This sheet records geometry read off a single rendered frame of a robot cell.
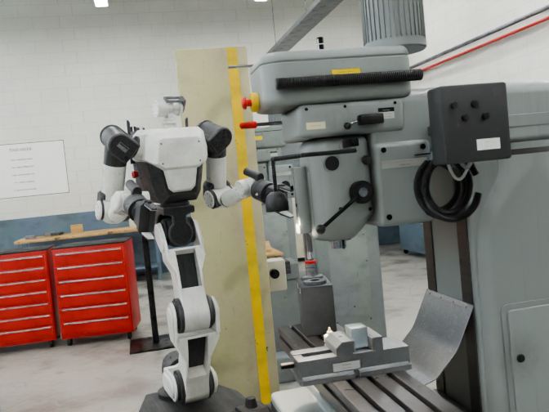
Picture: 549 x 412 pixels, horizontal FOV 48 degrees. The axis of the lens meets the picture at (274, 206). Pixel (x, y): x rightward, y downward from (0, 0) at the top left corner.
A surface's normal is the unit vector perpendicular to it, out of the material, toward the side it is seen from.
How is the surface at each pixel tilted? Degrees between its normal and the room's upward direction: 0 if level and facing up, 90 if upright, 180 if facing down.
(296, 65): 90
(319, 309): 90
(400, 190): 90
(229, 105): 90
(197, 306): 65
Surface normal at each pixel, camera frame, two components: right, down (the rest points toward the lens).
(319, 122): 0.21, 0.03
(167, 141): 0.55, 0.07
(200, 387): 0.40, 0.29
